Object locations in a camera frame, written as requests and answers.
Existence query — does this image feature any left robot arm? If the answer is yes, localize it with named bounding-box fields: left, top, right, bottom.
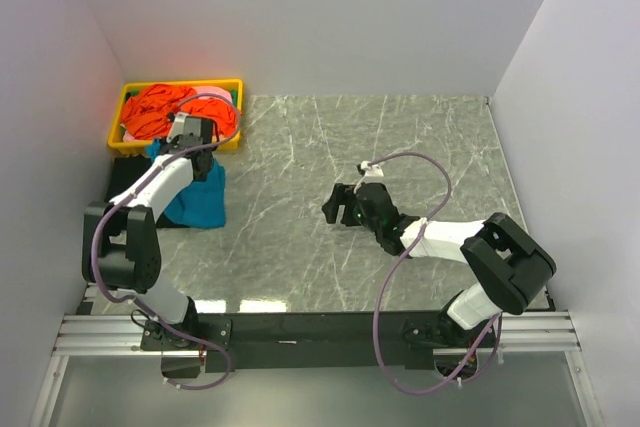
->
left=82, top=113, right=219, bottom=349

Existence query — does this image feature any teal t shirt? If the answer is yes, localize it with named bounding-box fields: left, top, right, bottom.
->
left=156, top=159, right=226, bottom=229

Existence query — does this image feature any orange t shirt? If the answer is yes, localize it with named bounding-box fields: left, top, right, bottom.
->
left=121, top=83, right=243, bottom=141

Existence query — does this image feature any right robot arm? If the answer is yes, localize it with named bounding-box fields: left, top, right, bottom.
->
left=321, top=182, right=557, bottom=347

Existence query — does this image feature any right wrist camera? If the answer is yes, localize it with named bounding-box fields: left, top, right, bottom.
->
left=356, top=161, right=384, bottom=182

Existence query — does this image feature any black folded t shirt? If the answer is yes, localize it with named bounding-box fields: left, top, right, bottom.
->
left=105, top=154, right=194, bottom=228

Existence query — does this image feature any black base beam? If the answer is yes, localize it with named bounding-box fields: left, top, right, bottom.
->
left=139, top=310, right=499, bottom=374

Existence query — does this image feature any green garment in bin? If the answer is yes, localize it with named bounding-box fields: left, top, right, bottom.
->
left=124, top=90, right=238, bottom=105

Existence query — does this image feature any yellow plastic bin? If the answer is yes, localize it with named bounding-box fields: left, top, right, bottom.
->
left=107, top=79, right=244, bottom=155

